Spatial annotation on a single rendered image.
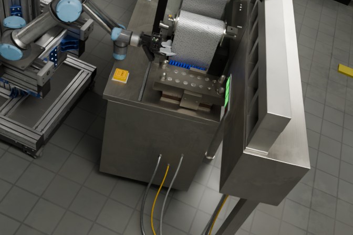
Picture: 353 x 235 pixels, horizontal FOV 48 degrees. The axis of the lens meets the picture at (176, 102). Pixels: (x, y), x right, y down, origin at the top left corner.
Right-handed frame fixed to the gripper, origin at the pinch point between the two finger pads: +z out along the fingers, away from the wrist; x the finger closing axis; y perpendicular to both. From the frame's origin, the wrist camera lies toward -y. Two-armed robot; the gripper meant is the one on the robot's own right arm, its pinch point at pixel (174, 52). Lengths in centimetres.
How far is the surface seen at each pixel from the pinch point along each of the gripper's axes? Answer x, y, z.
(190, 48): -0.2, 5.8, 8.4
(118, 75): -11.7, -16.5, -26.7
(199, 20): 4.0, 22.1, 8.7
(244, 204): -77, -11, 46
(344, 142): 65, -109, 171
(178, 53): -0.3, -0.1, 2.5
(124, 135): -26, -51, -16
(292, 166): -84, 34, 49
